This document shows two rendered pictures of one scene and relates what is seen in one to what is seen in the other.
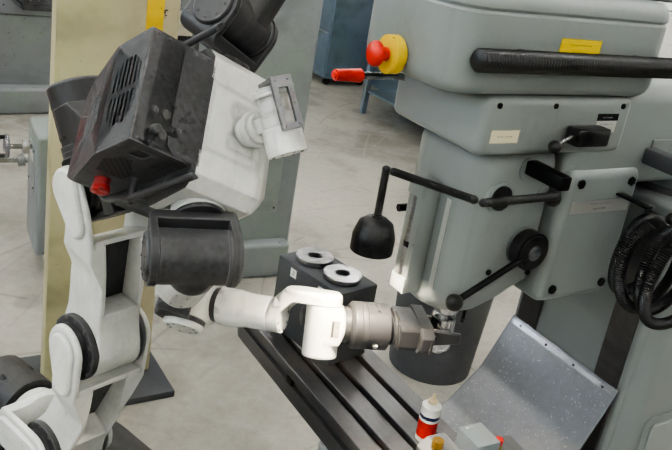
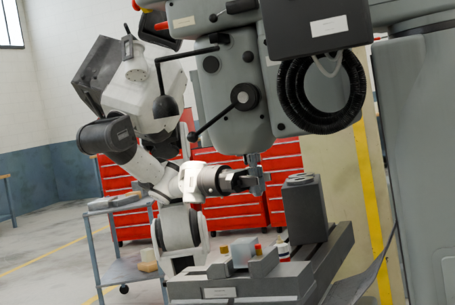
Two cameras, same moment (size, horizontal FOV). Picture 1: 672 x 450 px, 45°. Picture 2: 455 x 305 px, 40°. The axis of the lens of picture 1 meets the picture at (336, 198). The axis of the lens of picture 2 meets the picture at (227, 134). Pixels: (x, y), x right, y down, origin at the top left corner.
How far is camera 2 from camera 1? 1.71 m
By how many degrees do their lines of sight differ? 57
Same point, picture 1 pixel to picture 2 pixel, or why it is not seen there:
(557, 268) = (278, 109)
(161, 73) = (97, 53)
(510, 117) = (183, 9)
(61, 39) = not seen: hidden behind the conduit
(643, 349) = (398, 176)
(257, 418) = not seen: outside the picture
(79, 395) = (161, 259)
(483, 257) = (217, 108)
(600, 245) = (315, 87)
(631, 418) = (414, 248)
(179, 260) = (86, 136)
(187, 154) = (99, 87)
